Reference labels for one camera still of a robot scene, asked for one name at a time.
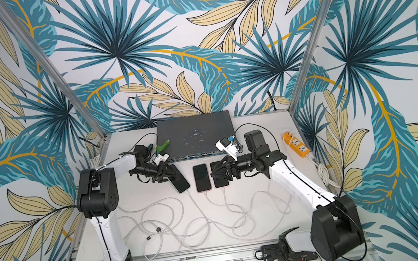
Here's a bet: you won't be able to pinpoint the phone with pink case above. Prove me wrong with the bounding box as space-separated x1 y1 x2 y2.
192 164 212 193

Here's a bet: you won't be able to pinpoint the white coiled power cord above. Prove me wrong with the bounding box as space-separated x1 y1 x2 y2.
88 153 103 170

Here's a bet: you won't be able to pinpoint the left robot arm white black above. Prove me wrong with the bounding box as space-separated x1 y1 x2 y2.
76 145 178 261

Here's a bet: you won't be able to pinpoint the grey network switch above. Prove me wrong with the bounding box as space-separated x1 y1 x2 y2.
157 111 234 163

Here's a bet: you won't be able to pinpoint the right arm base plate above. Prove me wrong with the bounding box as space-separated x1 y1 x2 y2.
254 241 318 261

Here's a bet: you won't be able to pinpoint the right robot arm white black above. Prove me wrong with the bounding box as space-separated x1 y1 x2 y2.
211 130 366 261

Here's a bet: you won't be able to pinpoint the phone with white case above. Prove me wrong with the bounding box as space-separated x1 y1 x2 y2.
210 162 230 189

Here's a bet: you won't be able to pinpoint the orange power strip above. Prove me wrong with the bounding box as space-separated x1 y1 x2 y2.
282 131 310 158

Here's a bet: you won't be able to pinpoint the phone with light blue case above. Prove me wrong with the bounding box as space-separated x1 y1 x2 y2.
167 165 191 193

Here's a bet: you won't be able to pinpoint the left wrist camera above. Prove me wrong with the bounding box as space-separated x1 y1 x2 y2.
153 153 169 165

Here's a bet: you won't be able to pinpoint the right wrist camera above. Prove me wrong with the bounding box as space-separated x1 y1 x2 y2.
215 135 243 161

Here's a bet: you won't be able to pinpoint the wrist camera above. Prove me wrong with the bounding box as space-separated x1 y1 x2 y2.
215 135 243 161
153 153 169 165

